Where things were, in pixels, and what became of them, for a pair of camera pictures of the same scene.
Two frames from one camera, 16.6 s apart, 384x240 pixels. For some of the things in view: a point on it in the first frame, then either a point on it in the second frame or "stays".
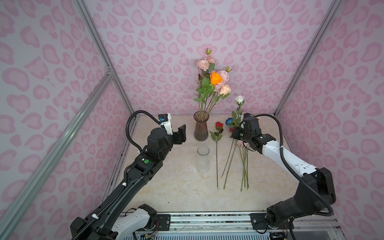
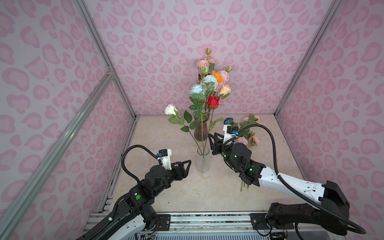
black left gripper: x=179 y=137 to x=183 y=172
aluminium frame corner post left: x=99 y=45 stays
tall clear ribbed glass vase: x=202 y=164 stays
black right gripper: x=235 y=134 to x=219 y=144
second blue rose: x=229 y=121 stays
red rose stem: x=216 y=136 to x=213 y=102
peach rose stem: x=224 y=92 stays
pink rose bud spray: x=206 y=64 stays
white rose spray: x=238 y=117 to x=171 y=110
